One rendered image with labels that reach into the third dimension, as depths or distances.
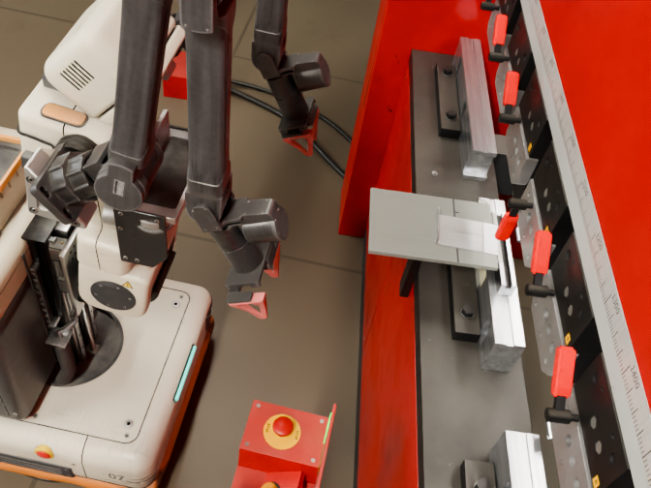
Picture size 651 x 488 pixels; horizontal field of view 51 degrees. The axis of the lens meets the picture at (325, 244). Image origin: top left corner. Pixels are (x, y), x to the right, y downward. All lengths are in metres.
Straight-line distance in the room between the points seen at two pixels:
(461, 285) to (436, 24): 0.92
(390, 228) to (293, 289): 1.16
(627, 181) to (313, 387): 1.59
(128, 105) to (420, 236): 0.67
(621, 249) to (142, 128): 0.66
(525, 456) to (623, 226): 0.49
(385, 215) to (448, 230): 0.13
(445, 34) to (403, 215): 0.85
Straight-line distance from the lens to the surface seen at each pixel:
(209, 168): 1.03
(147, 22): 0.91
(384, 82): 2.24
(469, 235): 1.44
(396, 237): 1.39
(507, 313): 1.39
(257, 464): 1.39
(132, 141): 1.04
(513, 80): 1.34
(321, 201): 2.83
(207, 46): 0.90
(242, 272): 1.18
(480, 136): 1.75
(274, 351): 2.37
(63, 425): 1.96
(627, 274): 0.88
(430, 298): 1.47
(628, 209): 0.90
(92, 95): 1.21
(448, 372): 1.38
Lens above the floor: 2.01
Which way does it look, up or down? 49 degrees down
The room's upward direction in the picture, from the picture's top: 11 degrees clockwise
